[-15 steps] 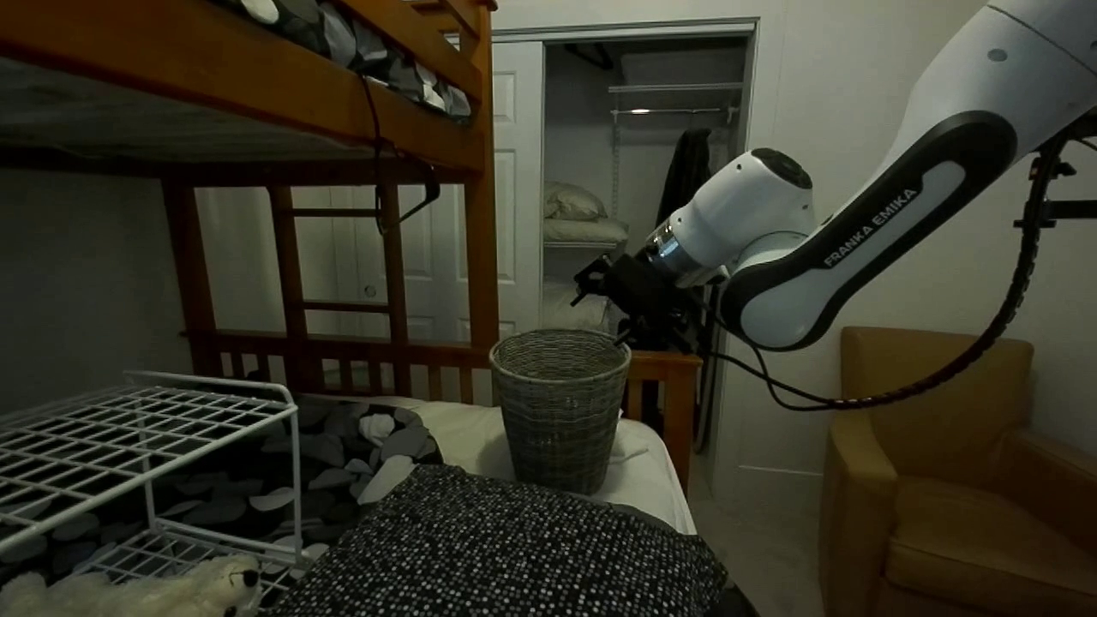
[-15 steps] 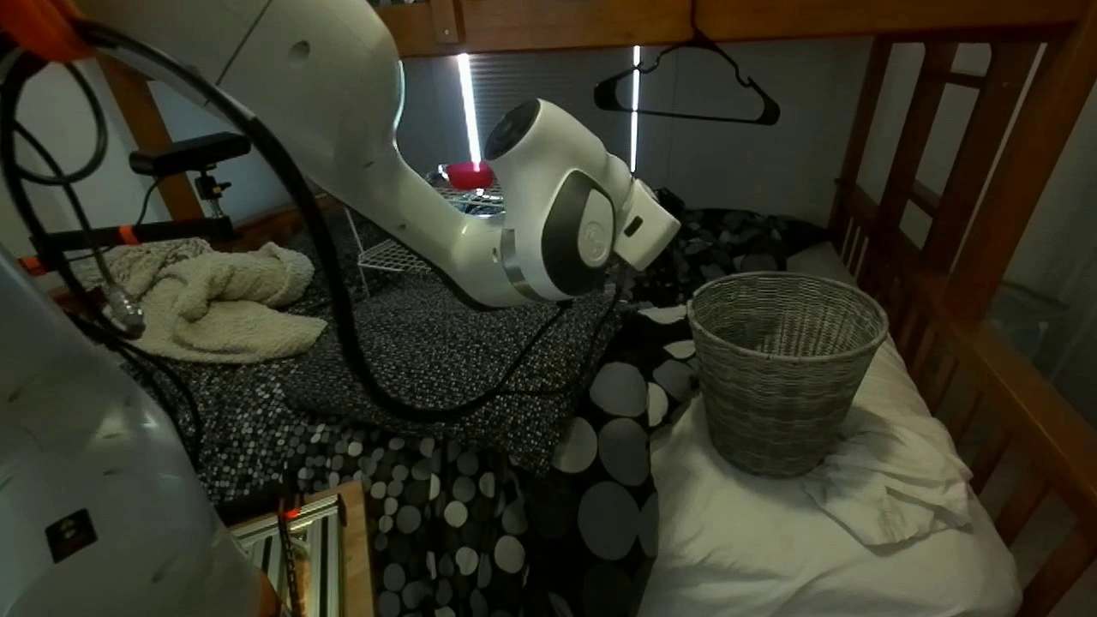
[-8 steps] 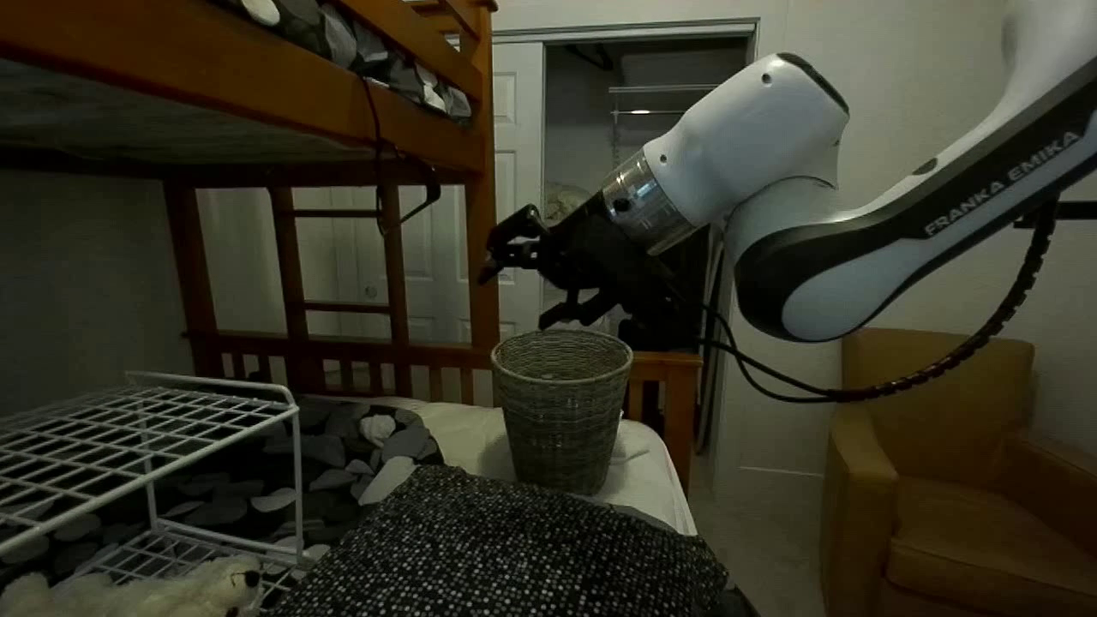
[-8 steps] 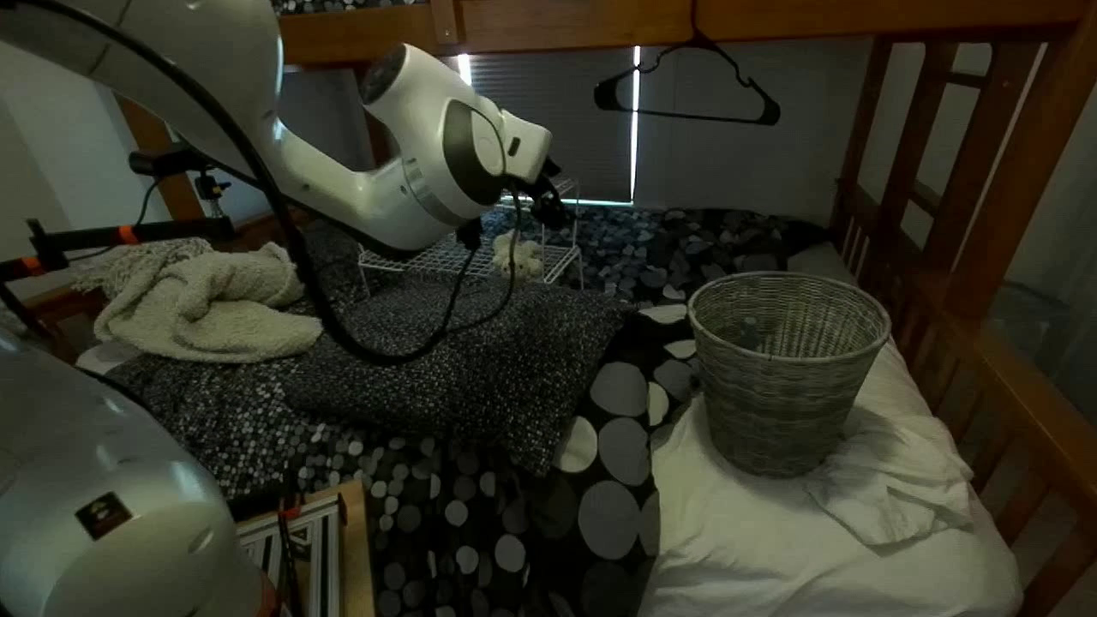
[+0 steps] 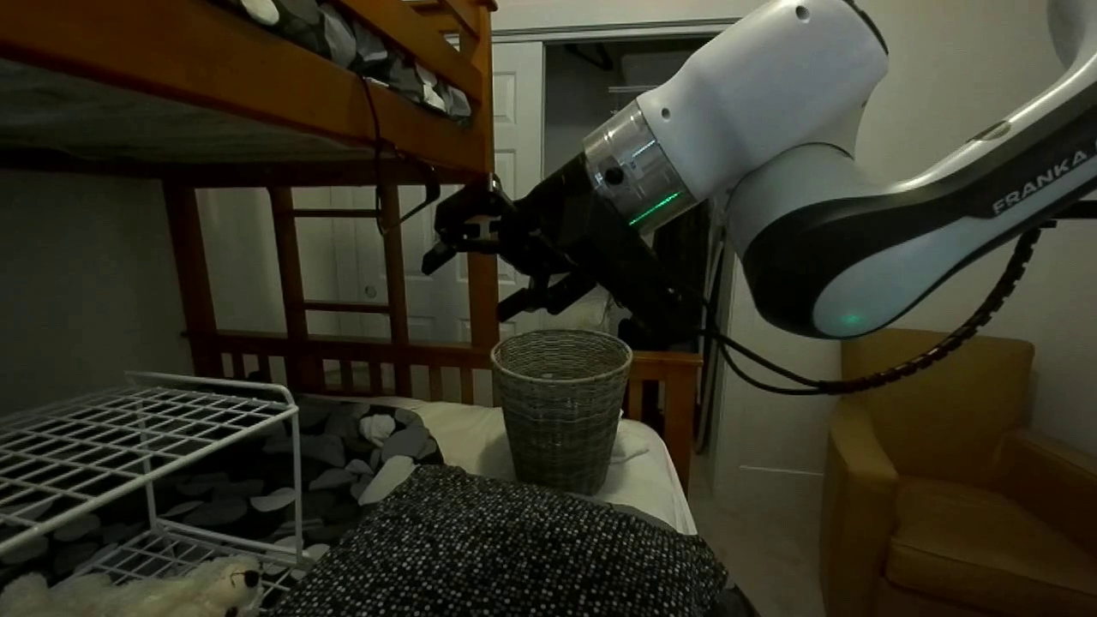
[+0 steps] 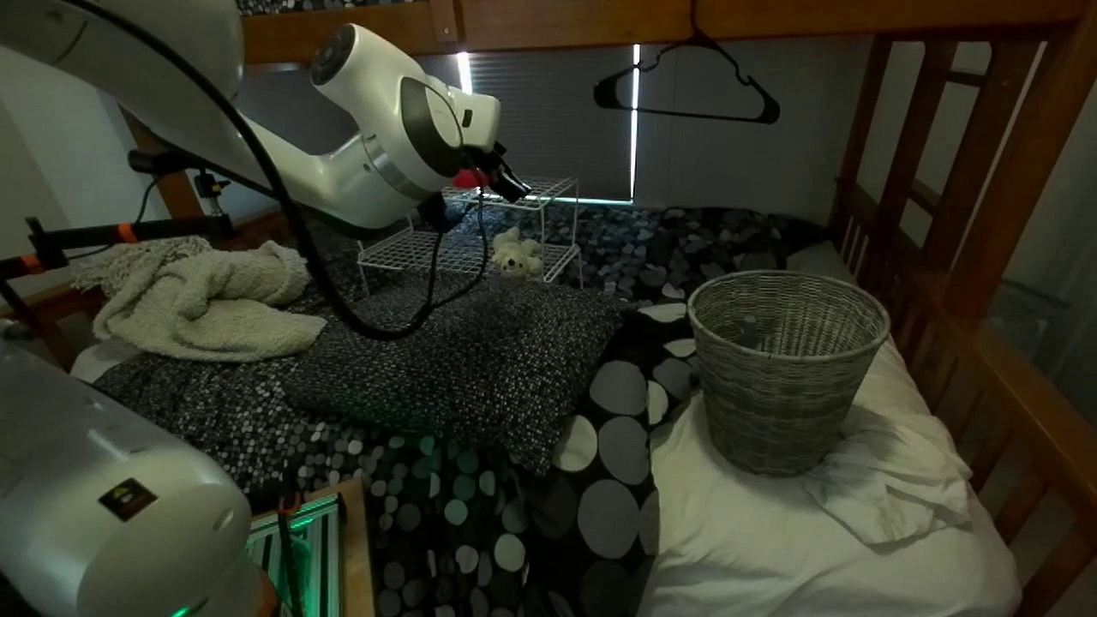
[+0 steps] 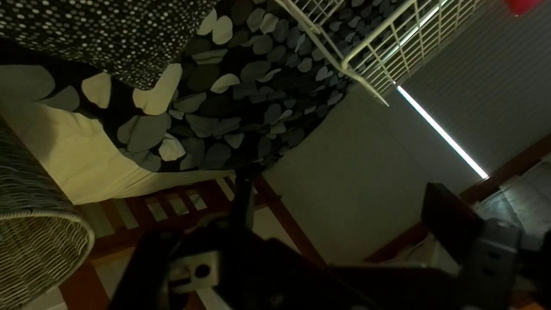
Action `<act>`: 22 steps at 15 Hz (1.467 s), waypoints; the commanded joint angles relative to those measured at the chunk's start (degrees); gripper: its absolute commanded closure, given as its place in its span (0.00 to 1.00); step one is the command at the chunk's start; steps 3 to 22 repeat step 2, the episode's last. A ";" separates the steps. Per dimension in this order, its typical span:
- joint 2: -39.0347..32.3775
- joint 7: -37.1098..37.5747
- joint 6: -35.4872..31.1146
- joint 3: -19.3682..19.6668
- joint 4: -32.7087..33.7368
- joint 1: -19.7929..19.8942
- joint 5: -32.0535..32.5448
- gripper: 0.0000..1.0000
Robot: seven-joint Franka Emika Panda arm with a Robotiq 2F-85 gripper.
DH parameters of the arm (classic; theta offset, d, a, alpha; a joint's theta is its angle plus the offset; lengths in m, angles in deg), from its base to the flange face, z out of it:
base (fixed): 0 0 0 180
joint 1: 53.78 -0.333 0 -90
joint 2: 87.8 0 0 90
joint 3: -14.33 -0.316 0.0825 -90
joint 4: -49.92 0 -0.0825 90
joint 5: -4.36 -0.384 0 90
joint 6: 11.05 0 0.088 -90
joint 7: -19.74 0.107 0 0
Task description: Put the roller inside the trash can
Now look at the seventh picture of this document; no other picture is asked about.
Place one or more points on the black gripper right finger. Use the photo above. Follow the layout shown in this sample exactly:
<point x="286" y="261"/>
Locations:
<point x="453" y="227"/>

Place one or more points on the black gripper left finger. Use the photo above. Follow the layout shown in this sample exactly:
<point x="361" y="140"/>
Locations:
<point x="243" y="199"/>

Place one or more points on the woven grey trash can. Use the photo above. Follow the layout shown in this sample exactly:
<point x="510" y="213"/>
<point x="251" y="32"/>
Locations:
<point x="34" y="247"/>

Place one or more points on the grey window blind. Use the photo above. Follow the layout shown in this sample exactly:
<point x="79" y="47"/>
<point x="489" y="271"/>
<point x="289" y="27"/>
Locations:
<point x="492" y="80"/>

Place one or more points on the white mattress sheet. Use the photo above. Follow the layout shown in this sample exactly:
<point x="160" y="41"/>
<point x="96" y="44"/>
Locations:
<point x="74" y="161"/>

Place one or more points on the black white dotted blanket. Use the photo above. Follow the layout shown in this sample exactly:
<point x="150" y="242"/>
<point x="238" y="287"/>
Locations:
<point x="96" y="35"/>

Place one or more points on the red round object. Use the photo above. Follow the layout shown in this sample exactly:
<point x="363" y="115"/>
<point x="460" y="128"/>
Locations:
<point x="522" y="4"/>

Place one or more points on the wooden bunk bed frame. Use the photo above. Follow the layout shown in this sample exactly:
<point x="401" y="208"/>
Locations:
<point x="138" y="221"/>

